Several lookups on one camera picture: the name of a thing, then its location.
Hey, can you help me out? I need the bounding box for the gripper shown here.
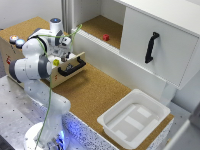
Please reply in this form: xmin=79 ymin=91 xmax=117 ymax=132
xmin=58 ymin=35 xmax=74 ymax=52

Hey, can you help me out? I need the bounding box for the yellow block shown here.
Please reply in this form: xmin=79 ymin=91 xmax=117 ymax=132
xmin=52 ymin=58 xmax=61 ymax=67

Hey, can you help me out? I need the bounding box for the white cabinet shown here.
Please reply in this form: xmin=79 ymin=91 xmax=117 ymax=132
xmin=71 ymin=0 xmax=200 ymax=108

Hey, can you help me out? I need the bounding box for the pink block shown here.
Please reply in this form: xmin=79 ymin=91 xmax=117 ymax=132
xmin=102 ymin=33 xmax=111 ymax=42

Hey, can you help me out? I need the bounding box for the wooden drawer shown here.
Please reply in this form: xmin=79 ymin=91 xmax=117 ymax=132
xmin=48 ymin=50 xmax=88 ymax=89

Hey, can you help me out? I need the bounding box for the blue button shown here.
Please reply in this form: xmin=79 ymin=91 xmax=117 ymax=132
xmin=15 ymin=38 xmax=26 ymax=49

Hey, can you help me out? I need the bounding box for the wooden drawer box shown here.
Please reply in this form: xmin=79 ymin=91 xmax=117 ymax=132
xmin=0 ymin=16 xmax=73 ymax=90

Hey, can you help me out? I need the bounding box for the red button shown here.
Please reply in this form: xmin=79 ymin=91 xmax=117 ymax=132
xmin=9 ymin=34 xmax=19 ymax=44

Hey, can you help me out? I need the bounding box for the white plastic box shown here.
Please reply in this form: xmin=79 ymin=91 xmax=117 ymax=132
xmin=96 ymin=88 xmax=172 ymax=150

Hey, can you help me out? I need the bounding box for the white sliding door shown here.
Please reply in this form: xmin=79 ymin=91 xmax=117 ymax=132
xmin=119 ymin=6 xmax=200 ymax=90

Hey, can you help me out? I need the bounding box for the black drawer handle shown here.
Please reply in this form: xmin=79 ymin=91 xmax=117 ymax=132
xmin=57 ymin=56 xmax=87 ymax=78

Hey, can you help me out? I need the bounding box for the green cable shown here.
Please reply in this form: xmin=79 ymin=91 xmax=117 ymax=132
xmin=33 ymin=23 xmax=83 ymax=150

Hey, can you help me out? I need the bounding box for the black door handle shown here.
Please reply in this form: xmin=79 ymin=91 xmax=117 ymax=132
xmin=144 ymin=31 xmax=161 ymax=65

